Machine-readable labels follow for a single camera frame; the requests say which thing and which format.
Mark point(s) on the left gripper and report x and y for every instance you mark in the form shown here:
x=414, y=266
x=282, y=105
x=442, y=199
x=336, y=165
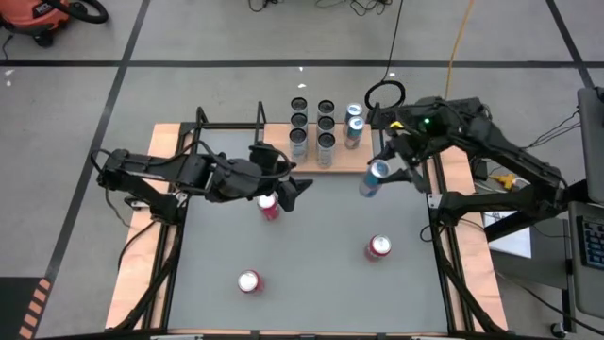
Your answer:
x=285, y=196

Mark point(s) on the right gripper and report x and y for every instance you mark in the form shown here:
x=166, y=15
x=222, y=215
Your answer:
x=406, y=151

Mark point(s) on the silver blue Red Bull can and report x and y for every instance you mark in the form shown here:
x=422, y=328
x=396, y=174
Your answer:
x=355, y=126
x=373, y=177
x=353, y=109

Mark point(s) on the red Fanta strawberry can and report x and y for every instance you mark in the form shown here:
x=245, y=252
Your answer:
x=269, y=210
x=380, y=245
x=248, y=281

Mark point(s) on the black-top white Celsius can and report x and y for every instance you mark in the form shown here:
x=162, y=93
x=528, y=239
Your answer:
x=299, y=120
x=326, y=140
x=326, y=124
x=298, y=137
x=299, y=104
x=326, y=107

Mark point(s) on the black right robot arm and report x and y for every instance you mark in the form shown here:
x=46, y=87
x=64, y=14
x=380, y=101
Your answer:
x=519, y=160

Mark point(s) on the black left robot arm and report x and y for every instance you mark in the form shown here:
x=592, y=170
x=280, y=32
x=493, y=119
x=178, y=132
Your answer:
x=141, y=165

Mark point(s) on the yellow tag on gripper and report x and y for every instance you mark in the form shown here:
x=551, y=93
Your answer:
x=395, y=125

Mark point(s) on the yellow power plug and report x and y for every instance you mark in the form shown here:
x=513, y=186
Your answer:
x=504, y=180

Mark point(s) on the white paper sheet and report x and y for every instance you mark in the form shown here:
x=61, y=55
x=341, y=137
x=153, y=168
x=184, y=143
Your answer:
x=512, y=243

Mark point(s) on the grey connector box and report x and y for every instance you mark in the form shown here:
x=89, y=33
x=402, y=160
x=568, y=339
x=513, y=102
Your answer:
x=139, y=204

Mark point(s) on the grey monitor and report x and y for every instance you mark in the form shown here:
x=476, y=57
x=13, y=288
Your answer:
x=592, y=141

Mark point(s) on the grey laptop keyboard deck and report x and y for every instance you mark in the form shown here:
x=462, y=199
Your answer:
x=592, y=243

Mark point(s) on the black caster wheel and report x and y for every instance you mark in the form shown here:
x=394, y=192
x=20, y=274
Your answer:
x=557, y=328

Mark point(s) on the black floor mat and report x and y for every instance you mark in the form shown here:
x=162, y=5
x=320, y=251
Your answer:
x=11, y=307

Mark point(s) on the orange shop vacuum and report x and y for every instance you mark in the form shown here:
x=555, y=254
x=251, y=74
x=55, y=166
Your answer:
x=28, y=16

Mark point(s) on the wooden shelf with black frame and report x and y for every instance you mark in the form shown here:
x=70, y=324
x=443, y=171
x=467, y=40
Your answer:
x=349, y=160

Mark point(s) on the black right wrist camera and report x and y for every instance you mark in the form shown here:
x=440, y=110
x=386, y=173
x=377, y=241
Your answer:
x=427, y=120

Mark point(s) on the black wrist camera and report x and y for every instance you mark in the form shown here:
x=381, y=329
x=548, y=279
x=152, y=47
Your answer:
x=231, y=177
x=427, y=120

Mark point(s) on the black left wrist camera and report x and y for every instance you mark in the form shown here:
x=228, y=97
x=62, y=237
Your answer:
x=231, y=177

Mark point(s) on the black metal table frame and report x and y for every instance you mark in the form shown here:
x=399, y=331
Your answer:
x=427, y=236

